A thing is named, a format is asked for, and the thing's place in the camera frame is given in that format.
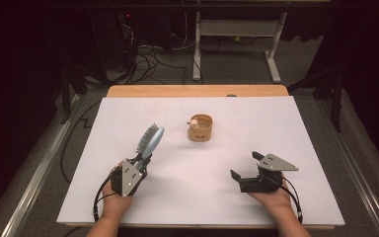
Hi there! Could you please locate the wooden table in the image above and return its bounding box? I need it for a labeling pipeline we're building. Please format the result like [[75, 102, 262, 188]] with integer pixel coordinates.
[[107, 84, 290, 99]]

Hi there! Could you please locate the person's right hand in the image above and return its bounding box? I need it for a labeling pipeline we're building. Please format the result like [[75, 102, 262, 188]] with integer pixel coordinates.
[[247, 183, 294, 219]]

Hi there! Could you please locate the bundle of floor cables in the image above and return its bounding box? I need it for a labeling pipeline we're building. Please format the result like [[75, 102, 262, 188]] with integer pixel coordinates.
[[117, 23, 199, 85]]

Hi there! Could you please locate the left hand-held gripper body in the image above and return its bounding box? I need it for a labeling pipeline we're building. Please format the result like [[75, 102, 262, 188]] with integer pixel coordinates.
[[111, 158, 150, 198]]

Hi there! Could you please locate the light blue hairbrush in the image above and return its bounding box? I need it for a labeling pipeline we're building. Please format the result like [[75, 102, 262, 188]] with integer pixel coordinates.
[[135, 122, 166, 171]]

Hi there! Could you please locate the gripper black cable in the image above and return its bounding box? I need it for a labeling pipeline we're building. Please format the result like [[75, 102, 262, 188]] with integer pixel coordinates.
[[92, 171, 119, 223], [268, 175, 305, 225]]

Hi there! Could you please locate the yellow pot with animal figure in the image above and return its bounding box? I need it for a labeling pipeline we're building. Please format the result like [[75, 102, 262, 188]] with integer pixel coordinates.
[[187, 114, 214, 143]]

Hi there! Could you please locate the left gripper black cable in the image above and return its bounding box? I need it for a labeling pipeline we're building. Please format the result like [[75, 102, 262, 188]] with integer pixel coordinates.
[[92, 171, 119, 223]]

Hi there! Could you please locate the person's left hand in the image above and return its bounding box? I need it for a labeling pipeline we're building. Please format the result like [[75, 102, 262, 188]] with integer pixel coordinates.
[[100, 160, 134, 221]]

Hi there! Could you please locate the white metal table frame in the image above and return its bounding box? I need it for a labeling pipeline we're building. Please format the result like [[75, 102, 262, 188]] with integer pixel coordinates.
[[191, 11, 289, 84]]

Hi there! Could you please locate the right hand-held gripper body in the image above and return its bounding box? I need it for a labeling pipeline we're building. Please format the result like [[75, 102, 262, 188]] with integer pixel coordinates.
[[238, 153, 300, 194]]

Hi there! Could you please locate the black floor cable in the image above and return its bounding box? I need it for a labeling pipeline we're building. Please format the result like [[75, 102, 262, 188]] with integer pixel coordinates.
[[59, 98, 104, 186]]

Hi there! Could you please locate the aluminium floor rail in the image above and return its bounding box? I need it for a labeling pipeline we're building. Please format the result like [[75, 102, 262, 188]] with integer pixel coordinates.
[[0, 94, 81, 237], [315, 98, 379, 237]]

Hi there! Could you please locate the black stand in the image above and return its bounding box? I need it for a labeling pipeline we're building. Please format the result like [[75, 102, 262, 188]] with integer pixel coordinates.
[[287, 65, 347, 133], [58, 62, 111, 124]]

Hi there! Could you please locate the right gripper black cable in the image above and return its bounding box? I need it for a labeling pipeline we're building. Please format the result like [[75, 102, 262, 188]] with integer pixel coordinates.
[[268, 175, 305, 225]]

